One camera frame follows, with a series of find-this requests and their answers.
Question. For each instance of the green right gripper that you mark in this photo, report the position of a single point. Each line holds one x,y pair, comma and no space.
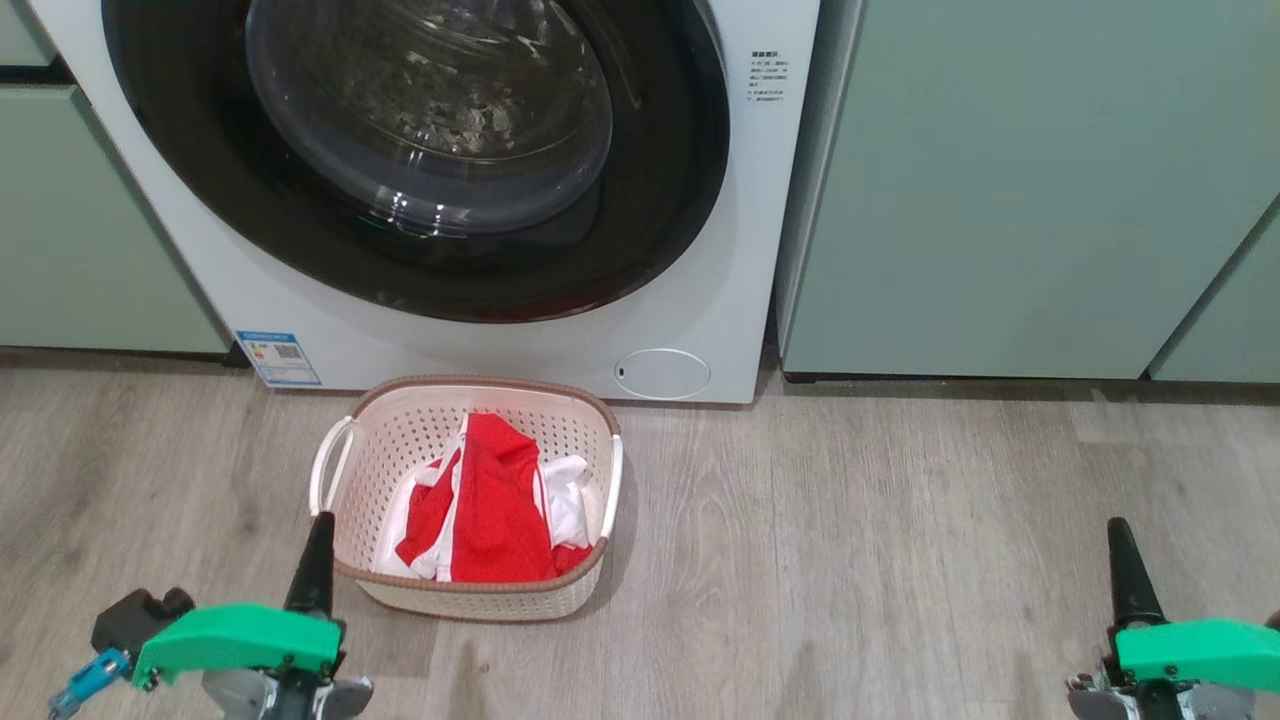
1200,655

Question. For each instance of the cream perforated laundry basket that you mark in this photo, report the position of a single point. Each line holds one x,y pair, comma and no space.
400,420

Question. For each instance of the black glass washing machine door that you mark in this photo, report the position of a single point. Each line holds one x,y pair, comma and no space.
180,160

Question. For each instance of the printed text label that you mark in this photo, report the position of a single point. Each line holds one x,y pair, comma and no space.
768,76

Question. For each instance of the blue energy label sticker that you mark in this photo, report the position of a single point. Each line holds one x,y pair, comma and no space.
280,360

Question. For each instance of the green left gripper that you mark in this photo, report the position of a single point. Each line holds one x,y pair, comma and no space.
240,640

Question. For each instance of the red white striped garment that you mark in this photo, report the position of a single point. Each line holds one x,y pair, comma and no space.
425,520

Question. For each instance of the pale green cabinet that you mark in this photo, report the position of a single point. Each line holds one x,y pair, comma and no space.
1235,330
1000,200
80,230

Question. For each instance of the round white filter cover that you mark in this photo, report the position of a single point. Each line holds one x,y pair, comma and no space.
662,374

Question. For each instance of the white front-load washing machine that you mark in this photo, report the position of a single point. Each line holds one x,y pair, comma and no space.
720,260

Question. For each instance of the red garment white trim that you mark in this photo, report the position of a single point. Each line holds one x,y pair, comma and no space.
495,510

